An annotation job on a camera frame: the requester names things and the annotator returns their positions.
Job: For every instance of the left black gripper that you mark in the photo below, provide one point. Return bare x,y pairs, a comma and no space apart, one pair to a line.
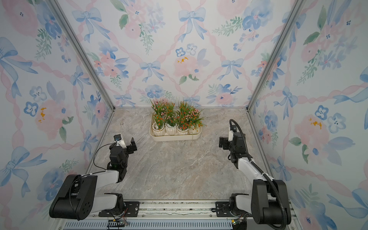
129,147

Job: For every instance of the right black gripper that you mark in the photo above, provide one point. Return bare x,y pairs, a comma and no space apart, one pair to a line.
227,142

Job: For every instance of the orange gypsophila pot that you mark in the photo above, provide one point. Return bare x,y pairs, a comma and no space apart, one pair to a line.
169,108
184,108
158,126

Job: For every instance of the large pink gypsophila pot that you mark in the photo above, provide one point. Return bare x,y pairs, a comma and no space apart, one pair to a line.
195,120

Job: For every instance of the red gypsophila pot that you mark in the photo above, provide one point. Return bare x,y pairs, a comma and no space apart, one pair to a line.
184,122

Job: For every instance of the pink gypsophila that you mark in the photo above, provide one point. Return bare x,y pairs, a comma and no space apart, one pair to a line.
159,106

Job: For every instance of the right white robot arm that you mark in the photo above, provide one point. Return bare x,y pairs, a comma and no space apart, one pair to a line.
268,201

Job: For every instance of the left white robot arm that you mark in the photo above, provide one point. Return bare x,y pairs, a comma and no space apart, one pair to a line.
77,197

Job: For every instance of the cream plastic storage box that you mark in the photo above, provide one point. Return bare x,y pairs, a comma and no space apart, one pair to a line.
177,137

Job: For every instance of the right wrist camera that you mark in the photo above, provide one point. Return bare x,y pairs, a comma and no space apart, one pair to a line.
232,131

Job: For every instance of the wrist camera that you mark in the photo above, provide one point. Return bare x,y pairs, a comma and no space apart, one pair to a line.
119,141
232,131

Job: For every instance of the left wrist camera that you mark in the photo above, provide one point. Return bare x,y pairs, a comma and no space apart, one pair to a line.
119,141

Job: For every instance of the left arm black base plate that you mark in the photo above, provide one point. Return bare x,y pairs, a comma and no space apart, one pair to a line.
131,210

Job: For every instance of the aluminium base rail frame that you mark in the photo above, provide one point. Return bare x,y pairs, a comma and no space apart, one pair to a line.
165,215

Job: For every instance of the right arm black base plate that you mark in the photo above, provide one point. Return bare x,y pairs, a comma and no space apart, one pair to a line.
222,209

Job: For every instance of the right aluminium corner post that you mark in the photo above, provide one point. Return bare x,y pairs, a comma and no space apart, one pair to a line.
291,20

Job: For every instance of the aluminium corner post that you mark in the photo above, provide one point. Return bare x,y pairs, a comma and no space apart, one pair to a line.
65,24
291,20

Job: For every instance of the left aluminium corner post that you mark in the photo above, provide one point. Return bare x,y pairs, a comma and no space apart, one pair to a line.
65,24

